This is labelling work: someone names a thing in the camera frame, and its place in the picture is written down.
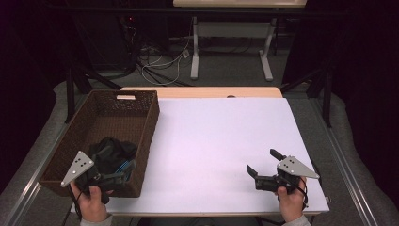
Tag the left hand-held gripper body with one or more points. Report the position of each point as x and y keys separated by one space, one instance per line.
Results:
x=77 y=168

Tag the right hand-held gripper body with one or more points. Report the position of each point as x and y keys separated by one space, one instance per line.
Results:
x=298 y=168

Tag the black swim shorts blue print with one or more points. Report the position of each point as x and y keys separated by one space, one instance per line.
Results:
x=114 y=152

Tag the brown wicker basket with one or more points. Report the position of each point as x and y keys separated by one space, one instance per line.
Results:
x=116 y=122

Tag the person's right hand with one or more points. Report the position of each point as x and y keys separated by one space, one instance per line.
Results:
x=291 y=205

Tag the person's left hand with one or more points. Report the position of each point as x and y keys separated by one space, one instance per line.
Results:
x=91 y=205

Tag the white table mat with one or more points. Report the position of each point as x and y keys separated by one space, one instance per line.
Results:
x=213 y=141

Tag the black metal stand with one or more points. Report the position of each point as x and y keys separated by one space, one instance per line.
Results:
x=327 y=103
x=70 y=100

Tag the dark table grommet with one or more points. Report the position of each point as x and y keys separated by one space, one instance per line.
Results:
x=231 y=96

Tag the wooden table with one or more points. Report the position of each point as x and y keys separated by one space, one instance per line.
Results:
x=204 y=92

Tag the white-legged desk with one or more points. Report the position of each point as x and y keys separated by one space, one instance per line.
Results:
x=195 y=62

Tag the aluminium floor rail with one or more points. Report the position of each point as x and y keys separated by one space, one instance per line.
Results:
x=22 y=201
x=351 y=182

